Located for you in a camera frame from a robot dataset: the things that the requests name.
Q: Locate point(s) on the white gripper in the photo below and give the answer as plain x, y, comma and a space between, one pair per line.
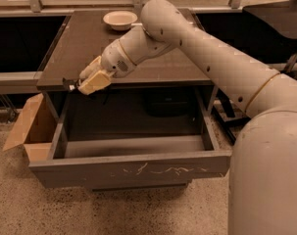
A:
115, 60

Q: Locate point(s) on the black rxbar chocolate bar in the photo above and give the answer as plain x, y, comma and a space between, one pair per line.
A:
70, 84

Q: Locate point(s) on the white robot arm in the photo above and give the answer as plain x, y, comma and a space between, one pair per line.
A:
262, 198

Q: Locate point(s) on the open grey top drawer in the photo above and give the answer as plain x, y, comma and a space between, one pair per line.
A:
133, 138

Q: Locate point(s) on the grey drawer cabinet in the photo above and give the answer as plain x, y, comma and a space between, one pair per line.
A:
84, 37

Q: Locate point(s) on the white bowl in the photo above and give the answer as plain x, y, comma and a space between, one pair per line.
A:
120, 20

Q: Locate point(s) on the brown cardboard box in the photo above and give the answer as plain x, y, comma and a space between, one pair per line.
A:
33, 129

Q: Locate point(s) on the black metal stand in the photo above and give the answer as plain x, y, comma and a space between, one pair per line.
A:
227, 118

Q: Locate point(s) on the dark table top right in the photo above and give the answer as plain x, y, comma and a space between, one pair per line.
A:
281, 16

